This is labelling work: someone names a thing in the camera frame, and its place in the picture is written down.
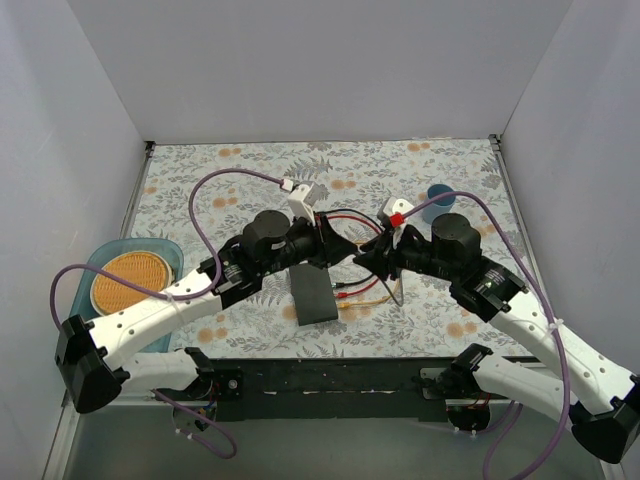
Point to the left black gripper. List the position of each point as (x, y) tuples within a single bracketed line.
[(323, 239)]

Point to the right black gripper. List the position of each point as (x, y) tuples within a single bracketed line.
[(391, 253)]

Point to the black network switch box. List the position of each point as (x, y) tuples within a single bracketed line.
[(313, 295)]

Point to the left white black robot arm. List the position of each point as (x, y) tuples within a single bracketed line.
[(101, 358)]

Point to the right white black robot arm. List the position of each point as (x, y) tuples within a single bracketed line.
[(596, 396)]

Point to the floral patterned table mat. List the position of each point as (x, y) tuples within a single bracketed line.
[(199, 196)]

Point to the blue plastic cup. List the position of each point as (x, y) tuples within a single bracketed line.
[(441, 202)]

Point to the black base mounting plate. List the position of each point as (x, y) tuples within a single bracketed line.
[(425, 389)]

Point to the orange woven round plate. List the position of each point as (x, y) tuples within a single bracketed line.
[(142, 268)]

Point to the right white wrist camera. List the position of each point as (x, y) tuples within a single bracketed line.
[(392, 217)]

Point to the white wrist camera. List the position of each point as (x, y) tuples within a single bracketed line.
[(392, 217), (302, 200)]

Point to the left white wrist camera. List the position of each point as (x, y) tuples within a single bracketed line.
[(302, 200)]

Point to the aluminium frame rail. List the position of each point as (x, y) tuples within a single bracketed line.
[(92, 384)]

